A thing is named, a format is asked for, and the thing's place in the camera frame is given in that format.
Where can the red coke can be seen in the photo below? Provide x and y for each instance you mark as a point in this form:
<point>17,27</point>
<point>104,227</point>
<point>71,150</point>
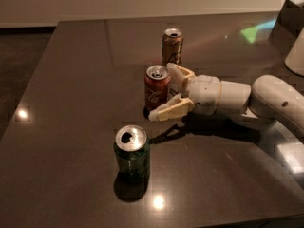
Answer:
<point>156,86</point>

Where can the gold brown soda can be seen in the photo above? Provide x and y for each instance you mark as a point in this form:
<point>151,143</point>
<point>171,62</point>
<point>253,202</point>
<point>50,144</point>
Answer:
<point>171,48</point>

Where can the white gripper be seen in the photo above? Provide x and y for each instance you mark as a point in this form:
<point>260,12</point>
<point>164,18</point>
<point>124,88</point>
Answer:
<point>205,94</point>

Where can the green soda can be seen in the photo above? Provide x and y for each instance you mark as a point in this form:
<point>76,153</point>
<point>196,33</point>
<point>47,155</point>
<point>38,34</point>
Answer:
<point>132,150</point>

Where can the dark box at table corner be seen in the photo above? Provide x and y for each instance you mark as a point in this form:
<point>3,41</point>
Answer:
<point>288,25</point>

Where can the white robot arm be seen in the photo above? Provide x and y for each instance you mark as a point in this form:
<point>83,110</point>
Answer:
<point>256,106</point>

